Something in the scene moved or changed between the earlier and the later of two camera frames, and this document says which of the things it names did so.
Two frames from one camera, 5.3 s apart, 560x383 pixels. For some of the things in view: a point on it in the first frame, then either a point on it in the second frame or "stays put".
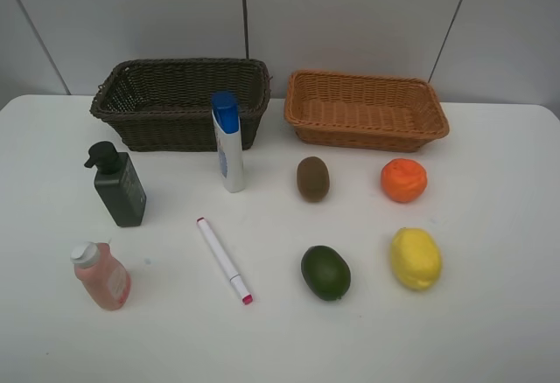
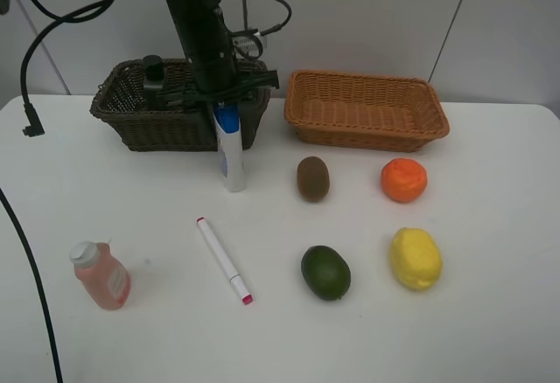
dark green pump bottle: x=117 y=184 -> x=153 y=81
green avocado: x=325 y=272 stays put
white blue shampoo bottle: x=229 y=139 stays put
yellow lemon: x=416 y=258 stays put
